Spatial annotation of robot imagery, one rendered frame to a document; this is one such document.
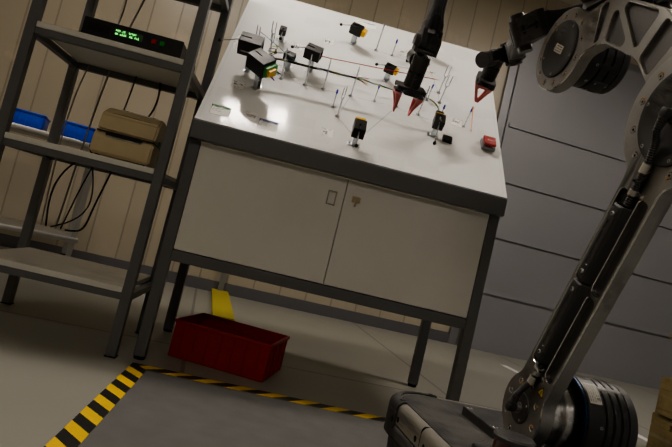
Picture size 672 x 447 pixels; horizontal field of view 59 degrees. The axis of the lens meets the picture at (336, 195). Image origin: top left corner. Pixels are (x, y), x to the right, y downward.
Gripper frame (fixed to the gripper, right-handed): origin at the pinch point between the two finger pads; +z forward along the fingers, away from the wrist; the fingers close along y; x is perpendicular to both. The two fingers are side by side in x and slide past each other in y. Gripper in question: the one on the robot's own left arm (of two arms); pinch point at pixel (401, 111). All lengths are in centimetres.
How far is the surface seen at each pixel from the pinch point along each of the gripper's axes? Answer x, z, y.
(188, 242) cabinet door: 8, 65, 58
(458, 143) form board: -25.1, 12.9, -33.8
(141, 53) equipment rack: -20, 12, 90
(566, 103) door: -268, 28, -205
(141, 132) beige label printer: -12, 38, 84
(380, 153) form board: -11.0, 20.7, -1.4
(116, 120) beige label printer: -14, 37, 93
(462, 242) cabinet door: 6, 40, -39
